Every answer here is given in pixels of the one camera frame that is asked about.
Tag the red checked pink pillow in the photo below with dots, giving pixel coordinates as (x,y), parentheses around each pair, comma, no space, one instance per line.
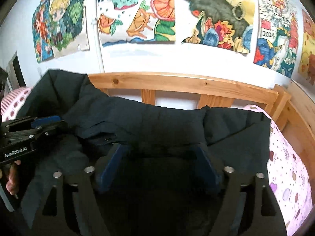
(12,103)

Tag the red-haired girl drawing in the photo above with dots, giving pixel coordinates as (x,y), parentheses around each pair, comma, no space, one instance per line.
(40,32)

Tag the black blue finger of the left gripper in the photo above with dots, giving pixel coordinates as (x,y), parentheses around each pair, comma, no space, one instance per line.
(44,124)

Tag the dark doorway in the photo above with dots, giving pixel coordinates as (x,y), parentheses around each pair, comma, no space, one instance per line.
(15,76)

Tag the person's left hand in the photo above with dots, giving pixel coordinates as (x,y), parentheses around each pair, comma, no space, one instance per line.
(12,178)

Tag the white wall pipe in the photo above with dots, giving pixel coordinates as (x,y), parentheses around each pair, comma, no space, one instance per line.
(99,45)

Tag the wooden bed frame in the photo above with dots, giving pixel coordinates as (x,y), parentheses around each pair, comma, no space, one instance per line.
(288,108)

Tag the yellow bear chick drawing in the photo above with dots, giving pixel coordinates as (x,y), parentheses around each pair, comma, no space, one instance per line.
(306,65)

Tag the blond child drawing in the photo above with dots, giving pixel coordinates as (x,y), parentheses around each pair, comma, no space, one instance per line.
(68,27)

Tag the pink patterned bed sheet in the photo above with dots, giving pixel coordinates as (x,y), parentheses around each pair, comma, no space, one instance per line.
(289,181)

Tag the dark hill flowers drawing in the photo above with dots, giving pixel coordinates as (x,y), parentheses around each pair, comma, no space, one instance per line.
(227,24)

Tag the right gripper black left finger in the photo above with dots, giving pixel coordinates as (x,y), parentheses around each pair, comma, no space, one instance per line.
(86,184)

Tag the black padded jacket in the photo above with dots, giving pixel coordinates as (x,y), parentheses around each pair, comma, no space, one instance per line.
(156,190)

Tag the orange slices juice drawing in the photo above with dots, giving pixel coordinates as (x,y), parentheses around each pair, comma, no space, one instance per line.
(135,21)

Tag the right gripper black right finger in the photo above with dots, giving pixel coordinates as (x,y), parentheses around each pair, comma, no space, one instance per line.
(243,203)

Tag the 2024 dragon drawing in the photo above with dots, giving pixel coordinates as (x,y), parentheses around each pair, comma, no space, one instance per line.
(277,42)

